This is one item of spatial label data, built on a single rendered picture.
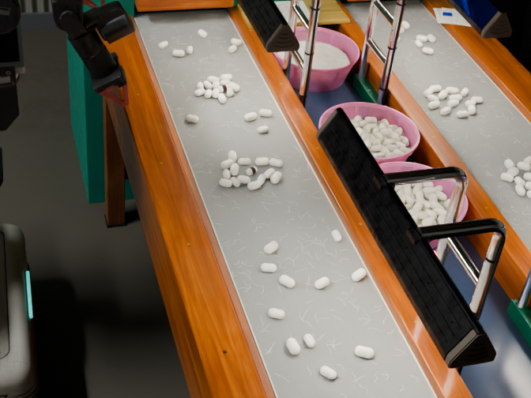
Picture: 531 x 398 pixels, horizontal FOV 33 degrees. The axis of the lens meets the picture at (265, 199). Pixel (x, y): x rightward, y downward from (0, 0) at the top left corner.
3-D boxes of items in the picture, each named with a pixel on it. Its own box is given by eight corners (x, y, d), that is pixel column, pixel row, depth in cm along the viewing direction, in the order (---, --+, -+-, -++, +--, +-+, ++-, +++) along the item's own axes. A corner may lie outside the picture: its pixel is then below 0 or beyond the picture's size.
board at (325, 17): (249, 28, 275) (249, 25, 274) (236, 6, 286) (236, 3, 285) (349, 23, 284) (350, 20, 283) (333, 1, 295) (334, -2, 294)
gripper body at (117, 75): (119, 58, 193) (103, 31, 188) (126, 82, 185) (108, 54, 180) (92, 71, 193) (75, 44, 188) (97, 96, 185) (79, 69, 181)
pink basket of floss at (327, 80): (329, 108, 260) (333, 80, 254) (251, 77, 270) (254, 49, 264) (369, 72, 279) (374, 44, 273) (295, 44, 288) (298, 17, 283)
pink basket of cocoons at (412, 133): (360, 200, 227) (366, 170, 221) (294, 148, 243) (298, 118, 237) (433, 169, 241) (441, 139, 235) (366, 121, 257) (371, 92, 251)
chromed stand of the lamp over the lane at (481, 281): (373, 414, 174) (418, 239, 147) (337, 339, 189) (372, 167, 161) (461, 397, 179) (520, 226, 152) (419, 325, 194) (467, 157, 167)
